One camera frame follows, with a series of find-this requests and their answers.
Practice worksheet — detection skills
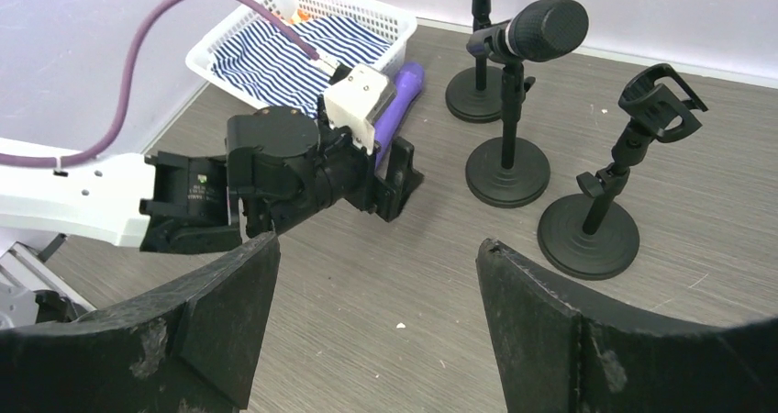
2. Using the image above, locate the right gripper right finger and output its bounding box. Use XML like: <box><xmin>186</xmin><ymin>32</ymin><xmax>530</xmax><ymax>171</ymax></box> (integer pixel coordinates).
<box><xmin>476</xmin><ymin>239</ymin><xmax>777</xmax><ymax>412</ymax></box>

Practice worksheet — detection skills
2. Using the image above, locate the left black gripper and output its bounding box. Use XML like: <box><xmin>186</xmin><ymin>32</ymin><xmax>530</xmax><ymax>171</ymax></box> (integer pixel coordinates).
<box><xmin>339</xmin><ymin>127</ymin><xmax>424</xmax><ymax>222</ymax></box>

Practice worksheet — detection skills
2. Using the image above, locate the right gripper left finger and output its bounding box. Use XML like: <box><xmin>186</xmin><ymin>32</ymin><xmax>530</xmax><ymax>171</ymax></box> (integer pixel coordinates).
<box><xmin>1</xmin><ymin>233</ymin><xmax>281</xmax><ymax>412</ymax></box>

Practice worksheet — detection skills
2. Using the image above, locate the purple microphone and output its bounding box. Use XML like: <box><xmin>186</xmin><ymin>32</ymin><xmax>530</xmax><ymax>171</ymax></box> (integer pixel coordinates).
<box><xmin>374</xmin><ymin>61</ymin><xmax>425</xmax><ymax>167</ymax></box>

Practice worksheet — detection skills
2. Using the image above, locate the black mic stand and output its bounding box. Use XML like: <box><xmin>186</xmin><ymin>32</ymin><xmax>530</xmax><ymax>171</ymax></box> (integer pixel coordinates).
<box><xmin>465</xmin><ymin>60</ymin><xmax>550</xmax><ymax>208</ymax></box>
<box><xmin>537</xmin><ymin>63</ymin><xmax>707</xmax><ymax>281</ymax></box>
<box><xmin>445</xmin><ymin>0</ymin><xmax>502</xmax><ymax>124</ymax></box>

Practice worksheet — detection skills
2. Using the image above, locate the black microphone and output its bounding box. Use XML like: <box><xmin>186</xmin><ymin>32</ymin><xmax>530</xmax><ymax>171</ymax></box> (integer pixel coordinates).
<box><xmin>466</xmin><ymin>0</ymin><xmax>589</xmax><ymax>64</ymax></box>

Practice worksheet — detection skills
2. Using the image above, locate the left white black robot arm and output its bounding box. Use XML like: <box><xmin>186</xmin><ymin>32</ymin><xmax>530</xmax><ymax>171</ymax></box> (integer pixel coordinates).
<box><xmin>1</xmin><ymin>106</ymin><xmax>423</xmax><ymax>255</ymax></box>

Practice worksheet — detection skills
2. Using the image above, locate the white plastic basket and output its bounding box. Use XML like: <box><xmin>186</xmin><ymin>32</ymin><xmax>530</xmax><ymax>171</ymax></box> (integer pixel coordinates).
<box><xmin>185</xmin><ymin>0</ymin><xmax>417</xmax><ymax>116</ymax></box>

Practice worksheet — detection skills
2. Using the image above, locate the blue white striped cloth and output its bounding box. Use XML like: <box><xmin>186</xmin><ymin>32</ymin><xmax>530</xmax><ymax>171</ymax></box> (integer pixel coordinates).
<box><xmin>210</xmin><ymin>16</ymin><xmax>390</xmax><ymax>117</ymax></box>

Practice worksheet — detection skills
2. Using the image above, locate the orange item in basket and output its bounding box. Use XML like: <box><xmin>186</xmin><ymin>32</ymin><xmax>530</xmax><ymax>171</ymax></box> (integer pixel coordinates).
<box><xmin>289</xmin><ymin>8</ymin><xmax>311</xmax><ymax>25</ymax></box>

